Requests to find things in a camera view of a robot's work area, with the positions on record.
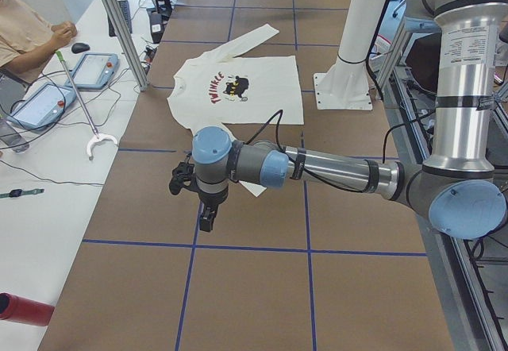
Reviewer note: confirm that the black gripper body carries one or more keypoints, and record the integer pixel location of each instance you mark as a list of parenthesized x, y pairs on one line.
[(211, 199)]

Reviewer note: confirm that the cream long-sleeve cat shirt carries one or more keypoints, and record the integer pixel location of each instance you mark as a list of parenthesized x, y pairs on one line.
[(223, 87)]

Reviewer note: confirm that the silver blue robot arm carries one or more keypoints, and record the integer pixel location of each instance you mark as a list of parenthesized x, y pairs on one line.
[(452, 188)]

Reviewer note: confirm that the reacher grabber stick white claw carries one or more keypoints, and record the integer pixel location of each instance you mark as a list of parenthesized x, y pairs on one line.
[(97, 137)]

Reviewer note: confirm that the far blue teach pendant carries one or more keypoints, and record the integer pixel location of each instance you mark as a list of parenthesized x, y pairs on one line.
[(93, 71)]

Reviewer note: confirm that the blue teach pendant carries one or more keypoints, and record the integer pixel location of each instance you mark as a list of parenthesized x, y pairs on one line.
[(93, 71), (43, 107)]

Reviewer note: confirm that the near blue teach pendant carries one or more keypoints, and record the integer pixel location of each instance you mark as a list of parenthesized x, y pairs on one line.
[(43, 107)]

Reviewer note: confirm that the black computer mouse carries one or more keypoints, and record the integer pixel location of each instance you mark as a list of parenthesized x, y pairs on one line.
[(79, 47)]

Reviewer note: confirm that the red bottle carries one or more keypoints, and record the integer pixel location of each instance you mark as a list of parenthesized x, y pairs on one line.
[(25, 311)]

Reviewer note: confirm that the person in beige shirt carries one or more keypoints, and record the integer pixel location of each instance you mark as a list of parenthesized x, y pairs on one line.
[(28, 41)]

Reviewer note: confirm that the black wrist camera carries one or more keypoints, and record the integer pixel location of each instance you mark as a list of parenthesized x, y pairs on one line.
[(183, 177)]

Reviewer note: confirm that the white camera pole with base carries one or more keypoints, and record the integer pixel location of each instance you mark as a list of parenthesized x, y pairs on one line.
[(345, 85)]

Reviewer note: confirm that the aluminium frame post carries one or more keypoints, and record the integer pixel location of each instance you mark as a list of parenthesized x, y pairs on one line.
[(124, 37)]

